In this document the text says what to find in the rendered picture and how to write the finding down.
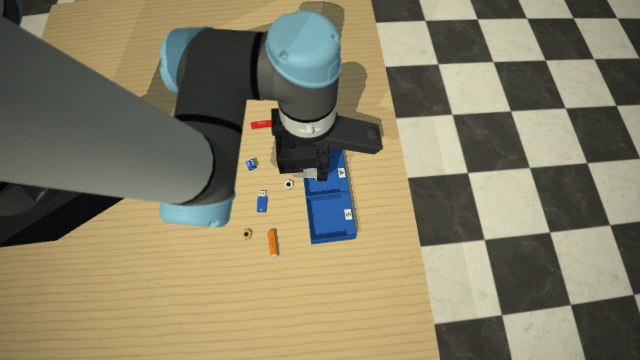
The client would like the blue usb stick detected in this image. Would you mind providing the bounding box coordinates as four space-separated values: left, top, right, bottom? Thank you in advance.
257 191 267 212

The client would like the blue bin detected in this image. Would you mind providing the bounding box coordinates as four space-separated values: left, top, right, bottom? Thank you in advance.
303 148 357 243

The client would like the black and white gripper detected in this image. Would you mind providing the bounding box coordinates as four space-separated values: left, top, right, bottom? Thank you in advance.
271 108 333 182

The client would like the blue die with white pips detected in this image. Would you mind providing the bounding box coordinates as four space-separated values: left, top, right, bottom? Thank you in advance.
246 159 256 171

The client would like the red aa battery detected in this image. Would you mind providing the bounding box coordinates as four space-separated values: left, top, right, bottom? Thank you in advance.
251 120 271 129

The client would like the orange battery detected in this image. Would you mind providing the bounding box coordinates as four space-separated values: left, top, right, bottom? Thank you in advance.
268 230 278 258

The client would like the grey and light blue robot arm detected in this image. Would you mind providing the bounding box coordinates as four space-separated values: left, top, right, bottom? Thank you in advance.
0 0 383 228

